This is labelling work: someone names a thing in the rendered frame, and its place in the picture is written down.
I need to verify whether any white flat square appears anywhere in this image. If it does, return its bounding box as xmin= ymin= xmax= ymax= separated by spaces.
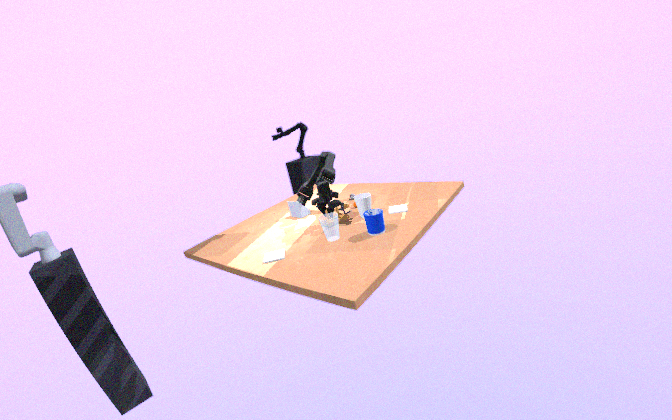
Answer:
xmin=263 ymin=248 xmax=285 ymax=264
xmin=389 ymin=204 xmax=408 ymax=214

